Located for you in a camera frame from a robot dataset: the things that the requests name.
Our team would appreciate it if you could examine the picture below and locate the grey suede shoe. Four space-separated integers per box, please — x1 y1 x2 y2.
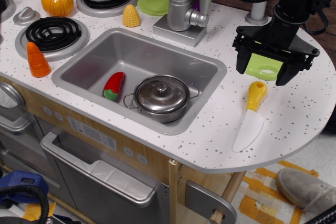
276 168 335 214

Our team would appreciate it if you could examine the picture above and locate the silver toy faucet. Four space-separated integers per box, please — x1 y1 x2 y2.
153 0 212 47

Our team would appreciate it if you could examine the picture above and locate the grey oven door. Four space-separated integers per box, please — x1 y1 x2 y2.
40 132 170 223

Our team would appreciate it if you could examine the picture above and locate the blue clamp tool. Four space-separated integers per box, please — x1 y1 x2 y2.
1 170 49 204

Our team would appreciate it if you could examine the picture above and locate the red toy chili pepper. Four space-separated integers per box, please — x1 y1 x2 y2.
102 72 125 101

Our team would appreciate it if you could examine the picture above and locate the grey sink basin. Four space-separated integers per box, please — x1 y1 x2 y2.
52 28 227 135

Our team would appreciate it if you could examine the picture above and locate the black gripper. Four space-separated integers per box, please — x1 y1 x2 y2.
233 9 320 86

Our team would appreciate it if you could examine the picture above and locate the green toy plate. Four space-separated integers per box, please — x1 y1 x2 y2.
137 0 170 16

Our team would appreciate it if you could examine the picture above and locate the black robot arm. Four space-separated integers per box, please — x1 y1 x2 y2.
233 0 332 86

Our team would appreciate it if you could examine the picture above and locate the orange toy carrot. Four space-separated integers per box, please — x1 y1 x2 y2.
26 42 51 78

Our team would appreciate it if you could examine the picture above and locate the black braided hose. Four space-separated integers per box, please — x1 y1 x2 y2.
0 184 50 224

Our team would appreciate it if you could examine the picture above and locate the grey stove knob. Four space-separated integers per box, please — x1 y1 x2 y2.
13 7 40 26

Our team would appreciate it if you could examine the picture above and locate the black front stove burner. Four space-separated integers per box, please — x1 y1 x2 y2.
15 17 89 62

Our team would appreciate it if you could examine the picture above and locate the purple toy eggplant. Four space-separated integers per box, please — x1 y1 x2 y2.
191 0 200 11

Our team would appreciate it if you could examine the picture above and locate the yellow toy corn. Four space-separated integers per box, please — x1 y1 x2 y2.
122 4 141 27

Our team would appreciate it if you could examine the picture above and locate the orange toy pumpkin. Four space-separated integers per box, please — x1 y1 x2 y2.
41 0 75 17

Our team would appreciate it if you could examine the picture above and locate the steel pot with lid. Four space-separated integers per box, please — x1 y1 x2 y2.
123 74 200 123

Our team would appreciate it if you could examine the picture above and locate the yellow handled white toy knife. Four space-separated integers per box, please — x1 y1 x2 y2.
232 81 268 153

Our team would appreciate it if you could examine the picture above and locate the grey vertical pole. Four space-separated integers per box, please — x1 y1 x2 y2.
245 2 268 26

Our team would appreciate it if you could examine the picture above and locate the black rear right burner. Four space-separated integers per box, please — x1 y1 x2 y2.
76 0 138 18

